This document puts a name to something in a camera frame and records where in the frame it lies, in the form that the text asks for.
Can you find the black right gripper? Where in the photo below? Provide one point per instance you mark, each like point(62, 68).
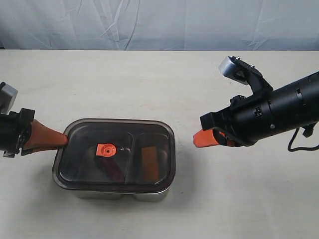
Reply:
point(243, 123)

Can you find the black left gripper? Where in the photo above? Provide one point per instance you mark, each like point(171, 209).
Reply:
point(21, 129)

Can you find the yellow toy cheese wedge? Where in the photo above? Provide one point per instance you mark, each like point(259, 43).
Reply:
point(150, 164)

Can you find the dark transparent container lid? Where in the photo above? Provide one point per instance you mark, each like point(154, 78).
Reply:
point(74, 167)

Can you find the red toy sausage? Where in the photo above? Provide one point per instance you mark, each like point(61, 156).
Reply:
point(110, 168)

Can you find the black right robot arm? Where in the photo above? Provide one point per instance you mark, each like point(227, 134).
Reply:
point(293, 106)

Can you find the stainless steel lunch box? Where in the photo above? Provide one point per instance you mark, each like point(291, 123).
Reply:
point(142, 197)

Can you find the grey fabric backdrop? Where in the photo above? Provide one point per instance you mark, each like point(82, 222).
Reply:
point(160, 24)

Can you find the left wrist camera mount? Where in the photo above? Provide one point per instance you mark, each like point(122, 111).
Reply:
point(7, 97)

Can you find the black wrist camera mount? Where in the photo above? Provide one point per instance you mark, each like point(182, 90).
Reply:
point(236, 69)

